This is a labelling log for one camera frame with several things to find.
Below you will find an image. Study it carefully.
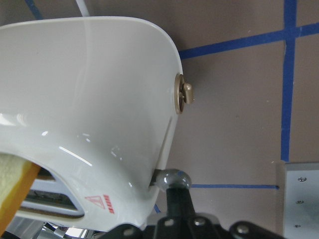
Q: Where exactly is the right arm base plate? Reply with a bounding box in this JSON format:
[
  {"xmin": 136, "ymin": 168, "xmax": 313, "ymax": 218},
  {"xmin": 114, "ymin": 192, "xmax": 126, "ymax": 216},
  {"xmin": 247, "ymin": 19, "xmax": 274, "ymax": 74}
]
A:
[{"xmin": 275, "ymin": 161, "xmax": 319, "ymax": 239}]

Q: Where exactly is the white toaster power cable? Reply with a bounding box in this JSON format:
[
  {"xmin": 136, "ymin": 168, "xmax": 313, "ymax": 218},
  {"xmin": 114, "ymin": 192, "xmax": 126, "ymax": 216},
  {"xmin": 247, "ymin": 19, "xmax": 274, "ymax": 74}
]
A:
[{"xmin": 74, "ymin": 0, "xmax": 89, "ymax": 17}]

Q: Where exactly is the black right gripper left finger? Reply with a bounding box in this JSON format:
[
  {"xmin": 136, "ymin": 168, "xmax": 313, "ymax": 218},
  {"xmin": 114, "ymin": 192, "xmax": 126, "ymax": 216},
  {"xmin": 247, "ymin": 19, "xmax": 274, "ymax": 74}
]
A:
[{"xmin": 166, "ymin": 188, "xmax": 196, "ymax": 219}]

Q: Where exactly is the white two-slot toaster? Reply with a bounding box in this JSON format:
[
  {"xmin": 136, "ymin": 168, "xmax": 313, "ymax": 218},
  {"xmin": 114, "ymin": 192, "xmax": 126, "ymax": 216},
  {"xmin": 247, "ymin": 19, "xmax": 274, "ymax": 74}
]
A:
[{"xmin": 0, "ymin": 16, "xmax": 182, "ymax": 231}]

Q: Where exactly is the toast slice in toaster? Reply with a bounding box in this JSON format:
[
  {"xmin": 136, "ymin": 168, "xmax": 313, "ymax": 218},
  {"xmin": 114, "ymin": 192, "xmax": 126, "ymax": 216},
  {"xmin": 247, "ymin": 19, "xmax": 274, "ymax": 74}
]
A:
[{"xmin": 0, "ymin": 153, "xmax": 40, "ymax": 234}]

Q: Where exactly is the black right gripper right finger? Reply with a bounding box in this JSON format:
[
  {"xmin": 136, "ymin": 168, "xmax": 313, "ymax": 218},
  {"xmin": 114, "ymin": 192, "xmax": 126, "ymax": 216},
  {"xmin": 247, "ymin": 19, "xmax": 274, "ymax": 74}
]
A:
[{"xmin": 229, "ymin": 221, "xmax": 284, "ymax": 239}]

